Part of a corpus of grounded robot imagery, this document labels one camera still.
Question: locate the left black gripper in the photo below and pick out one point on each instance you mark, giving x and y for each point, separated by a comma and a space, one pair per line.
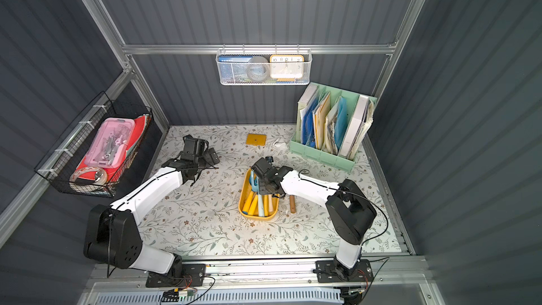
197, 163

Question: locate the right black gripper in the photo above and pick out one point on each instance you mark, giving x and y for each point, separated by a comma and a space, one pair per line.
262, 180

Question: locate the blue rake yellow handle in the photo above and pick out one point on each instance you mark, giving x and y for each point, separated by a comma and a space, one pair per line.
255, 192

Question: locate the light green hand rake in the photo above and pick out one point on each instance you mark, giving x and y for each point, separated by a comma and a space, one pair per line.
292, 204

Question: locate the blue fork yellow handle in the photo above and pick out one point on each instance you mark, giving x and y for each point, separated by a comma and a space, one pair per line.
246, 196

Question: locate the light blue hand rake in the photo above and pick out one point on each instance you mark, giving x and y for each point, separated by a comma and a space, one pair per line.
261, 206

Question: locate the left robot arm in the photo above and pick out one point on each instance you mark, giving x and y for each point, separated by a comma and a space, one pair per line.
112, 234

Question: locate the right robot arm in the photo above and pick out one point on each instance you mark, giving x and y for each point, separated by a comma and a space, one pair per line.
351, 213

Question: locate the yellow storage box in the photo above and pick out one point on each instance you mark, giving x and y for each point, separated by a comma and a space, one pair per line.
271, 208

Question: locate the blue box in basket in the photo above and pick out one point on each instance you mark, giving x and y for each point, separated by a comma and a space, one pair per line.
232, 68

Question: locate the yellow wallet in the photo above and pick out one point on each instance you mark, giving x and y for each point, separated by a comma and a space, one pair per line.
256, 139

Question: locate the green file organizer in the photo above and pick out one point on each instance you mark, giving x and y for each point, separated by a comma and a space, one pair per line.
315, 125

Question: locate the pink tool case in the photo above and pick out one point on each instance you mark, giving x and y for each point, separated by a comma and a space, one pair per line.
110, 143

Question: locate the blue folder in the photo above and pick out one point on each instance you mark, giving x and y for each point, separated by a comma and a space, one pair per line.
341, 122

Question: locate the white binder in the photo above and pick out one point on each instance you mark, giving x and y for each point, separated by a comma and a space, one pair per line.
359, 123

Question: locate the clear tape roll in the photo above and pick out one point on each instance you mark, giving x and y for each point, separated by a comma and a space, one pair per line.
89, 176

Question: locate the grey tape roll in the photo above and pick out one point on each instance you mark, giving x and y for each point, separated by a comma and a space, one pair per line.
257, 69

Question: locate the yellow alarm clock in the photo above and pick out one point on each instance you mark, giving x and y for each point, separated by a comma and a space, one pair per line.
286, 67

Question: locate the black wire side basket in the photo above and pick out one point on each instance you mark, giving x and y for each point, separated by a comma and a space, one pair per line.
62, 160

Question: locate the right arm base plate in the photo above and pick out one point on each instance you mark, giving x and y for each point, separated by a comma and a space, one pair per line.
332, 271

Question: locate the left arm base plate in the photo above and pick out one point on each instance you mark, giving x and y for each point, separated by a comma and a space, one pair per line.
183, 275

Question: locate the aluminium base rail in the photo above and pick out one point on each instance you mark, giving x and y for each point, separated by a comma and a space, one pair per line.
299, 280

